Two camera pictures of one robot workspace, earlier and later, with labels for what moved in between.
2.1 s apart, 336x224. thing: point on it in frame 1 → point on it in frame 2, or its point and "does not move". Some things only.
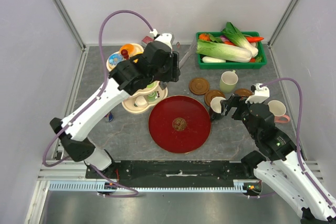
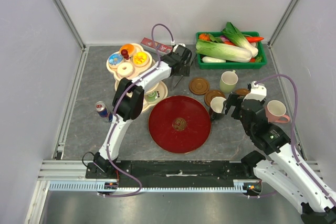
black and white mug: (215, 109) does not move
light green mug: (228, 81) does not move
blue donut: (114, 59) does not move
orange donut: (129, 48) does not move
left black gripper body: (170, 72) → (188, 62)
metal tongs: (165, 85) → (181, 71)
